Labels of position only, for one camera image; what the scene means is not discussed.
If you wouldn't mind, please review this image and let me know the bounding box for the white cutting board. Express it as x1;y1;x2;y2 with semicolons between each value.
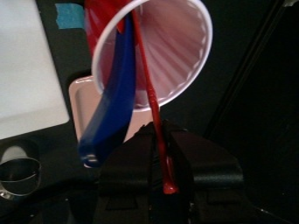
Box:
0;0;70;141

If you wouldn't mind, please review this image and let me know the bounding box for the red plastic cup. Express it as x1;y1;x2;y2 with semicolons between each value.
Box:
82;0;213;113

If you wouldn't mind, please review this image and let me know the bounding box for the blue plastic utensil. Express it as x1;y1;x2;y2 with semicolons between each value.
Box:
77;14;137;169

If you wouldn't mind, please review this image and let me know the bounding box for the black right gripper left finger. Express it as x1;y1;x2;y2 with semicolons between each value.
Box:
94;122;157;224

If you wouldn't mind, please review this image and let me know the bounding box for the pink plastic plate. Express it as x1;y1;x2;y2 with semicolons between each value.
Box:
67;74;154;144

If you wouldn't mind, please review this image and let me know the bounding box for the shiny metal ring mold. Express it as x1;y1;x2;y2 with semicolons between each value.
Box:
0;144;42;200

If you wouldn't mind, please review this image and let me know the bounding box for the red plastic toy knife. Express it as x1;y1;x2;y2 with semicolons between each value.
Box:
129;10;180;195

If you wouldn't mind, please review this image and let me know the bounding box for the blue tape patch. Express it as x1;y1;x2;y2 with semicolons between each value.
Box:
53;3;86;30

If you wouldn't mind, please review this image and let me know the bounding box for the black frame bar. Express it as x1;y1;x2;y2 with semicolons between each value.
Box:
201;0;299;139

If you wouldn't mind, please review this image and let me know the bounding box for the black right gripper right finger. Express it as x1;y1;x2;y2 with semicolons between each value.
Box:
161;119;245;224

